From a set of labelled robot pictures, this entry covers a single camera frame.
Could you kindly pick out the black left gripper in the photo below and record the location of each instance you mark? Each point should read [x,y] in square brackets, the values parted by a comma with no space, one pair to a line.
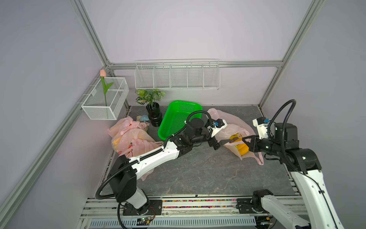
[212,143]

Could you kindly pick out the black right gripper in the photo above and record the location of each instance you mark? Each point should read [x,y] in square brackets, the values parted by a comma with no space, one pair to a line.
[255,142]

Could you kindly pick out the orange banana bunch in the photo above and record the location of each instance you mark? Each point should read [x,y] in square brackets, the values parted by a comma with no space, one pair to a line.
[240,149]

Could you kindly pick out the plain pink plastic bag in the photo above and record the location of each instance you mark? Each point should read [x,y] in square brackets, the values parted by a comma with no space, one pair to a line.
[235,130]

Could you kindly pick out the pink peach printed bag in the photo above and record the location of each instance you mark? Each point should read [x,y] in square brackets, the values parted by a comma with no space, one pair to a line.
[132,147]

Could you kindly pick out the yellow banana bunch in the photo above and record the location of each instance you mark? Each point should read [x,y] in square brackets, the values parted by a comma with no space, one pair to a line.
[236,137]

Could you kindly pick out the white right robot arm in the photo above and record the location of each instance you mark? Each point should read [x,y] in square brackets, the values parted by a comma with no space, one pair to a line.
[305,170]

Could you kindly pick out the green plastic basket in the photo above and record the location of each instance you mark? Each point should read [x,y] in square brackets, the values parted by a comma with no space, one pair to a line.
[175,117]

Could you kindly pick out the black ceramic vase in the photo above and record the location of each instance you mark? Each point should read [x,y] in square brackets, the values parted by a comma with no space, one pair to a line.
[154,114]

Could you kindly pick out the green variegated artificial plant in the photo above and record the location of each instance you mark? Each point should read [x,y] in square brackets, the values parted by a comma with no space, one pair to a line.
[149,97]

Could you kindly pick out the artificial pink tulip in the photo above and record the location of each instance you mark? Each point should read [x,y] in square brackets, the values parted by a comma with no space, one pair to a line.
[106,86]

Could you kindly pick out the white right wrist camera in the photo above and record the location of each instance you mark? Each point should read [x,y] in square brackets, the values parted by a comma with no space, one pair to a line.
[261,125]

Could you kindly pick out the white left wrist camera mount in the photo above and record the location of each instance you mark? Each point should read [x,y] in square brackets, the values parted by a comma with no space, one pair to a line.
[218,125]

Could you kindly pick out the white wire wall shelf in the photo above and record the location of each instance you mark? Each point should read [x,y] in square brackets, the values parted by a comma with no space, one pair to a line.
[184,74]

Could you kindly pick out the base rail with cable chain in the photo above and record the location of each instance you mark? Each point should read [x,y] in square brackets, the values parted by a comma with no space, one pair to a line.
[179,212]

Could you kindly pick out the white wire wall basket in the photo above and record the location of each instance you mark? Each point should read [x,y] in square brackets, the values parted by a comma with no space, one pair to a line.
[94,104]

